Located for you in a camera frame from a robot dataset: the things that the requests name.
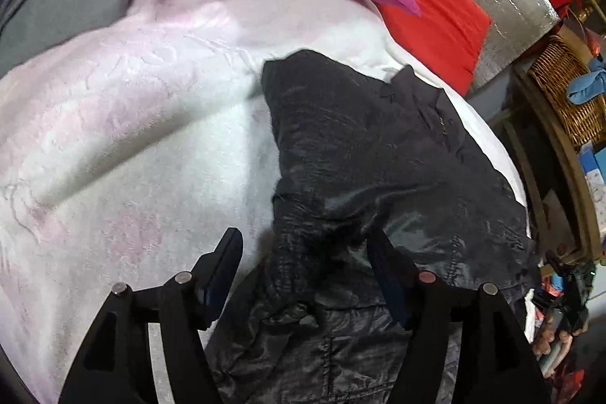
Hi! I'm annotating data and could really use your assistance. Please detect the black quilted jacket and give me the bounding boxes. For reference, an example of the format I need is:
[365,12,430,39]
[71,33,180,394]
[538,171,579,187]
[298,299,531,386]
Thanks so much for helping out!
[206,50,548,403]

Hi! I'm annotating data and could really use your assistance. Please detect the white patterned box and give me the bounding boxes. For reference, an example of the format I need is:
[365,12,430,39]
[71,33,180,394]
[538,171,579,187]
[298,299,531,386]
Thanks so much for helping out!
[584,168,606,240]

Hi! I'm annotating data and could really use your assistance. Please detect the wooden side table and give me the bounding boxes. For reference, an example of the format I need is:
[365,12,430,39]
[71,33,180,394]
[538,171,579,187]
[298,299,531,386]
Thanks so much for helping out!
[489,64,603,264]

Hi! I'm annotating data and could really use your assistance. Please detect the light blue box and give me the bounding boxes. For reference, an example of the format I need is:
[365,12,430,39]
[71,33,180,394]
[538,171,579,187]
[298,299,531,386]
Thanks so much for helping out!
[577,142,605,184]

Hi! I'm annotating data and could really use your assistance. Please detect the light blue cloth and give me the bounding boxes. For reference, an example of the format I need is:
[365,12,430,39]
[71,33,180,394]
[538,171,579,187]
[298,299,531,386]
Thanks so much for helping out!
[567,55,606,106]

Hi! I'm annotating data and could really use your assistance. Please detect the white bed blanket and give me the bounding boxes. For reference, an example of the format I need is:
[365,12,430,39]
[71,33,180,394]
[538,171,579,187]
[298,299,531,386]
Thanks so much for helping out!
[0,0,529,404]

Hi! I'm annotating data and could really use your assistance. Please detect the wicker basket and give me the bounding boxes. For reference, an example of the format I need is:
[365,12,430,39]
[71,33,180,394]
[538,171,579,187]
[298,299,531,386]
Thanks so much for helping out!
[527,35,606,150]

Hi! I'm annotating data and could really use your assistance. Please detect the red cushion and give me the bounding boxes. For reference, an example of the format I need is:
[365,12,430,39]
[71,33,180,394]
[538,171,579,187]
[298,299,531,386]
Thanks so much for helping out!
[378,0,492,96]

